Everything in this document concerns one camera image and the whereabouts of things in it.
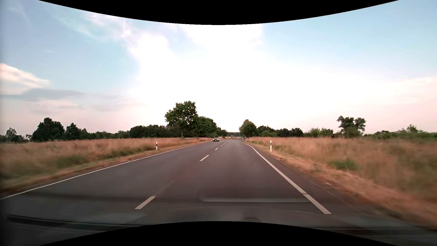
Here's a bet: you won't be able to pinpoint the large green tree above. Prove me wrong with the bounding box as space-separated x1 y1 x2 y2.
165 101 199 138

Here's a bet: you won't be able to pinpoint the grey asphalt road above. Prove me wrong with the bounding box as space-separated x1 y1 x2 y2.
0 138 379 219

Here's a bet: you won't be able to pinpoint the road markings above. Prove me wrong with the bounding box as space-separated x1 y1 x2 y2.
0 140 332 215

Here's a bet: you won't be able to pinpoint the car's own bonnet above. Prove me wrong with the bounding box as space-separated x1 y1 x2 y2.
0 196 437 246

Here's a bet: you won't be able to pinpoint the row of trees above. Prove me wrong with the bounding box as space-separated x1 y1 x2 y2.
256 124 437 140
0 116 229 143

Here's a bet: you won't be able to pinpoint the dry grass field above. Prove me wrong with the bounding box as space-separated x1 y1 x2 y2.
243 137 437 228
0 137 209 193

